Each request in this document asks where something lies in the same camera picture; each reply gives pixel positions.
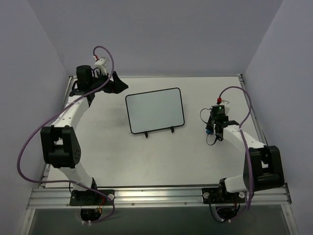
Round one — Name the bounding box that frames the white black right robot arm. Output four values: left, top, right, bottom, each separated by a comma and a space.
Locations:
206, 105, 285, 202

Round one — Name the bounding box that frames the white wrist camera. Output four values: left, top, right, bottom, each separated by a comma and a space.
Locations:
94, 57, 109, 75
217, 97, 230, 115

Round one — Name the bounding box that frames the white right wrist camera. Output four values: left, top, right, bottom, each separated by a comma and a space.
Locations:
217, 97, 230, 115

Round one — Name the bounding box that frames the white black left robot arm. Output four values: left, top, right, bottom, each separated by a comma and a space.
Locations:
40, 65, 129, 205

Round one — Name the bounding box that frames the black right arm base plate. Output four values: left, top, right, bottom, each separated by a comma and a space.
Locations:
201, 187, 245, 204

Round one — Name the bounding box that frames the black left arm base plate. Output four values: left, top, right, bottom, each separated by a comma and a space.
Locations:
69, 190, 112, 206

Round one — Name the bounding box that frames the small black-framed whiteboard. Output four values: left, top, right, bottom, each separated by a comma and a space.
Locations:
125, 87, 185, 134

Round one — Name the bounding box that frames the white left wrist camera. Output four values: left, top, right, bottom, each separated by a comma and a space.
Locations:
94, 57, 109, 75

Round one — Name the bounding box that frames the blue whiteboard eraser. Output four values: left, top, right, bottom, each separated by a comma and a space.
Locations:
206, 129, 214, 135

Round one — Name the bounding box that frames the aluminium table frame rail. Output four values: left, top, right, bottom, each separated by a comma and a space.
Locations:
26, 74, 292, 209

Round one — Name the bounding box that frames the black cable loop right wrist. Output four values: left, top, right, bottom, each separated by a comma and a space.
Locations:
199, 108, 220, 146

